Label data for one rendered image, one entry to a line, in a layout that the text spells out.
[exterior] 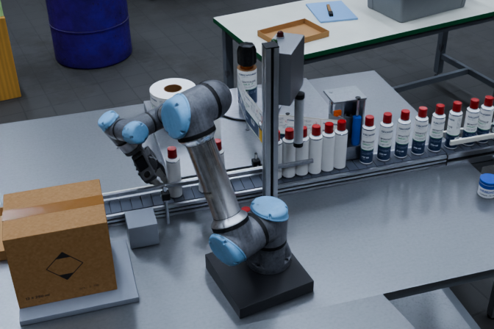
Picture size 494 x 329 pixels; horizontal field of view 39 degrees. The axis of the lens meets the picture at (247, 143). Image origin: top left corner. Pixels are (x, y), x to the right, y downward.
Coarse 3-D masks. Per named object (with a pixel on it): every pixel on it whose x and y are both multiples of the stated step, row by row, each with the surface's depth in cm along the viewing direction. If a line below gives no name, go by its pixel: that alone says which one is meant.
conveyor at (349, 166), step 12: (408, 156) 278; (420, 156) 278; (348, 168) 272; (360, 168) 272; (240, 180) 266; (252, 180) 266; (288, 180) 265; (300, 180) 266; (156, 192) 260; (192, 192) 259; (108, 204) 254; (120, 204) 254; (132, 204) 254; (144, 204) 254; (156, 204) 253
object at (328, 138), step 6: (330, 126) 260; (324, 132) 263; (330, 132) 261; (324, 138) 262; (330, 138) 261; (324, 144) 263; (330, 144) 263; (324, 150) 265; (330, 150) 264; (324, 156) 266; (330, 156) 266; (324, 162) 267; (330, 162) 267; (324, 168) 269; (330, 168) 269
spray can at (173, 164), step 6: (168, 150) 247; (174, 150) 247; (168, 156) 248; (174, 156) 248; (168, 162) 248; (174, 162) 248; (168, 168) 250; (174, 168) 249; (180, 168) 252; (168, 174) 251; (174, 174) 251; (180, 174) 253; (168, 180) 253; (174, 180) 252; (180, 180) 254; (180, 186) 255; (174, 192) 255; (180, 192) 256; (174, 198) 256
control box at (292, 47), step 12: (288, 36) 233; (300, 36) 233; (288, 48) 224; (300, 48) 231; (288, 60) 222; (300, 60) 234; (288, 72) 224; (300, 72) 237; (288, 84) 227; (300, 84) 239; (288, 96) 229
